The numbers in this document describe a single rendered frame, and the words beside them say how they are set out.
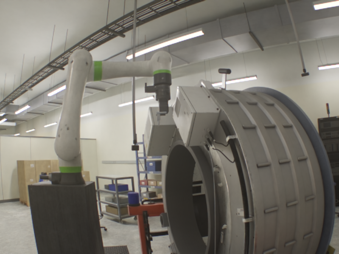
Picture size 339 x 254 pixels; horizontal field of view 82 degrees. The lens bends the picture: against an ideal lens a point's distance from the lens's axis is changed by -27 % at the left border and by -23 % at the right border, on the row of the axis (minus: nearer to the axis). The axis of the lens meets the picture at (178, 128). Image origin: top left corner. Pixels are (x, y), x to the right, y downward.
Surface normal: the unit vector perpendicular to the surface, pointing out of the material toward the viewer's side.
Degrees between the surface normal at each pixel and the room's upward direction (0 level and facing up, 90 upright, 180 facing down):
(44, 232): 90
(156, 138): 145
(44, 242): 90
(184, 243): 31
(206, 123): 133
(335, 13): 90
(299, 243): 99
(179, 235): 44
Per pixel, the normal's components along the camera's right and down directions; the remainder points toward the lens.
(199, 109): 0.16, -0.81
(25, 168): 0.84, -0.10
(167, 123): 0.21, -0.66
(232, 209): -0.95, 0.03
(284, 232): 0.29, -0.09
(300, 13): -0.55, -0.05
